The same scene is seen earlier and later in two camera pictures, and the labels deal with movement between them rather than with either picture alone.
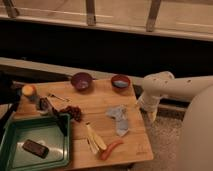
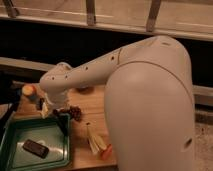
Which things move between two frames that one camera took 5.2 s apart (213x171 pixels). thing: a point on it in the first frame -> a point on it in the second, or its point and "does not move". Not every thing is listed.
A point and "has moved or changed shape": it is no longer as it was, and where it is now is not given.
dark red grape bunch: [74, 111] does not move
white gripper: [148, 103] -> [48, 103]
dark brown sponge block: [35, 148] does not move
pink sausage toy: [105, 153] does not move
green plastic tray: [34, 142] does not move
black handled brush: [46, 105] has moved or changed shape
